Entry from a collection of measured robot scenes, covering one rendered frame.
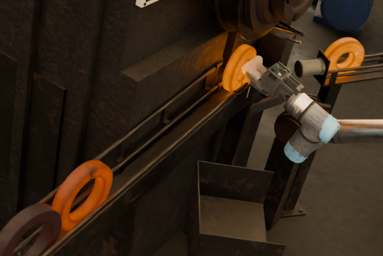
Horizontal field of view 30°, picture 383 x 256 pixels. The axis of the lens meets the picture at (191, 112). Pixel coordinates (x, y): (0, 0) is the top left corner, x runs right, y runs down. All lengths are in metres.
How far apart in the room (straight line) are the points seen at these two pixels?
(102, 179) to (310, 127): 0.69
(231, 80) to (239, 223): 0.49
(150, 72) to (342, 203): 1.43
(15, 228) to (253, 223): 0.64
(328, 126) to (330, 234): 0.85
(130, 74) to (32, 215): 0.47
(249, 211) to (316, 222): 1.02
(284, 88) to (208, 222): 0.51
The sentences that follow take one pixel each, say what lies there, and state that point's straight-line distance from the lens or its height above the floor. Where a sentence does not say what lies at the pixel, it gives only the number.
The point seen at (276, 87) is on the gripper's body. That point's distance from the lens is 2.13.
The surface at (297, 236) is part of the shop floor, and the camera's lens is 2.82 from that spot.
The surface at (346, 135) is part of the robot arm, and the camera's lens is 2.23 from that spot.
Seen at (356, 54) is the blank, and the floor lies 0.73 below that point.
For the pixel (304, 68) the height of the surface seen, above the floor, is 0.68.
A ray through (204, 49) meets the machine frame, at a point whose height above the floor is 0.85.
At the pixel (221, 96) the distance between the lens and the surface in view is 2.21.
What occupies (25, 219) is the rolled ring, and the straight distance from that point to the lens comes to 1.56.
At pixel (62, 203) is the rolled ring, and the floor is 0.71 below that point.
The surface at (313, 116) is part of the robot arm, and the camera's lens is 2.11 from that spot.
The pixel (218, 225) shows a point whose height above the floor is 0.60.
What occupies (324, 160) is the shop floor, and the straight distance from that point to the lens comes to 3.25.
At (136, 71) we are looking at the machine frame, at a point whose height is 0.87.
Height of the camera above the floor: 1.84
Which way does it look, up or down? 34 degrees down
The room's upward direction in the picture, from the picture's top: 14 degrees clockwise
